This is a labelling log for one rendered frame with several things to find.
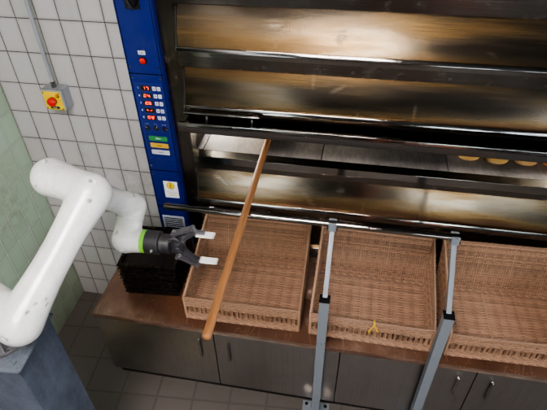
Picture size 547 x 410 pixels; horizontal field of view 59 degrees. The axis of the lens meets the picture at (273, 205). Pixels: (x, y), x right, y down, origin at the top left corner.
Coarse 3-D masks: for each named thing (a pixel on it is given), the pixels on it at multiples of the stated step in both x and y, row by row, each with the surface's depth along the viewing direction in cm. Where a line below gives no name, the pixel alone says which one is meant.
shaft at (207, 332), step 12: (264, 144) 234; (264, 156) 226; (252, 180) 212; (252, 192) 206; (240, 216) 194; (240, 228) 188; (240, 240) 185; (228, 264) 174; (228, 276) 170; (216, 300) 161; (216, 312) 158; (204, 336) 151
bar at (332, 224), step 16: (176, 208) 205; (192, 208) 204; (208, 208) 203; (224, 208) 203; (304, 224) 198; (320, 224) 196; (336, 224) 195; (352, 224) 194; (368, 224) 194; (448, 288) 188; (320, 304) 193; (448, 304) 187; (320, 320) 199; (448, 320) 186; (320, 336) 206; (448, 336) 192; (320, 352) 214; (432, 352) 200; (320, 368) 222; (432, 368) 207; (320, 384) 231; (304, 400) 260; (416, 400) 225
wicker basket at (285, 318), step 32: (224, 224) 251; (256, 224) 248; (288, 224) 245; (224, 256) 260; (256, 256) 256; (288, 256) 253; (192, 288) 236; (256, 288) 245; (224, 320) 229; (256, 320) 225; (288, 320) 221
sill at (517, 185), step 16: (208, 160) 233; (224, 160) 231; (240, 160) 230; (256, 160) 228; (272, 160) 228; (288, 160) 228; (304, 160) 228; (320, 160) 228; (352, 176) 224; (368, 176) 222; (384, 176) 221; (400, 176) 219; (416, 176) 218; (432, 176) 217; (448, 176) 217; (464, 176) 217; (480, 176) 217; (496, 176) 217; (528, 192) 213; (544, 192) 211
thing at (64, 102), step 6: (48, 84) 219; (60, 84) 219; (42, 90) 215; (48, 90) 215; (54, 90) 215; (60, 90) 214; (66, 90) 218; (42, 96) 218; (48, 96) 217; (54, 96) 216; (60, 96) 215; (66, 96) 219; (60, 102) 218; (66, 102) 219; (72, 102) 224; (48, 108) 221; (54, 108) 220; (60, 108) 220; (66, 108) 220
